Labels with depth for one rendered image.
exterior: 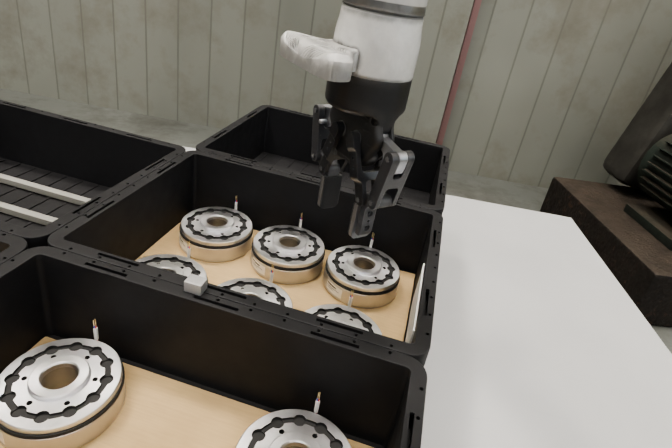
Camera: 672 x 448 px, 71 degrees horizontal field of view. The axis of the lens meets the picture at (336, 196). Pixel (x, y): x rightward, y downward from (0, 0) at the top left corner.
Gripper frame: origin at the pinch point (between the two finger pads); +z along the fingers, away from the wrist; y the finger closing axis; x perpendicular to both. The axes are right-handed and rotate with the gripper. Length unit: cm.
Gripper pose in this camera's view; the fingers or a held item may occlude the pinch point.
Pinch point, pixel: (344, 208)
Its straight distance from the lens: 48.4
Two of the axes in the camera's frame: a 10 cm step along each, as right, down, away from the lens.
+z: -1.6, 8.8, 4.5
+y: -5.2, -4.6, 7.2
